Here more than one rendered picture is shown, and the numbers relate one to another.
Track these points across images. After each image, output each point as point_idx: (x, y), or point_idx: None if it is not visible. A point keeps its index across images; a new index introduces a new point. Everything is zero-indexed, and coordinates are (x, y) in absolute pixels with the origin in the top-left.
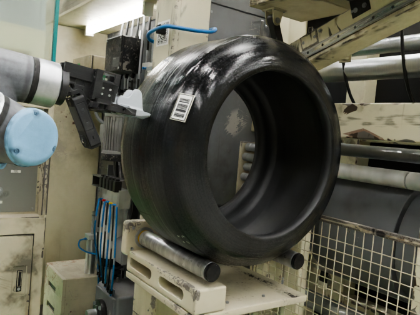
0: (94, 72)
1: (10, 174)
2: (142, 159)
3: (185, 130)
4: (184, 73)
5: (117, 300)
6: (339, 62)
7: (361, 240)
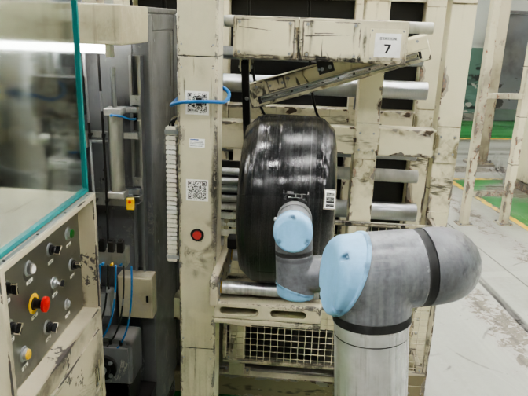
0: (303, 196)
1: (70, 280)
2: None
3: (331, 214)
4: (317, 171)
5: (130, 348)
6: None
7: None
